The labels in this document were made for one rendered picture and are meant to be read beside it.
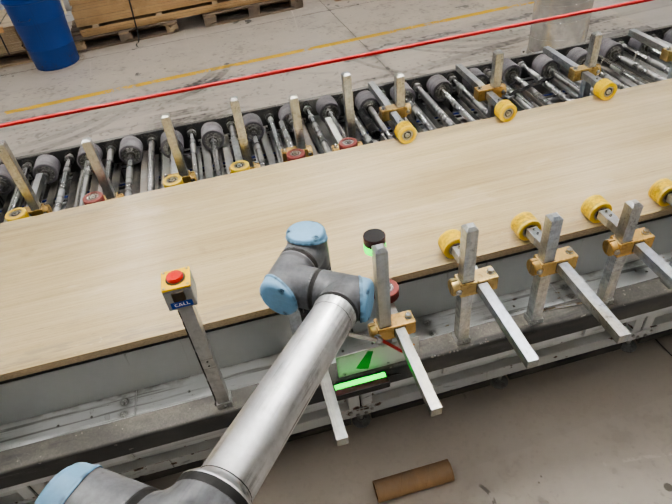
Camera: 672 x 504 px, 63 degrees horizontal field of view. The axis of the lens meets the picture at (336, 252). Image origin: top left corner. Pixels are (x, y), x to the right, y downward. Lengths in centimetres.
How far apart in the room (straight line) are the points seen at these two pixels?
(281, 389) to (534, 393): 183
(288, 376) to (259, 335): 95
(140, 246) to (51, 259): 32
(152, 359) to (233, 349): 26
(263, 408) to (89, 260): 134
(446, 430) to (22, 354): 160
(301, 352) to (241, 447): 20
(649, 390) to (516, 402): 56
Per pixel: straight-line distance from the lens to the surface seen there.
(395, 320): 163
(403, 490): 224
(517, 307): 204
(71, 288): 201
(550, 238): 164
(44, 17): 666
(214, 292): 177
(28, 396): 202
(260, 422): 83
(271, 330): 183
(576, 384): 266
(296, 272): 112
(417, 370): 153
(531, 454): 243
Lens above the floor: 209
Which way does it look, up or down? 41 degrees down
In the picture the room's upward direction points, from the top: 7 degrees counter-clockwise
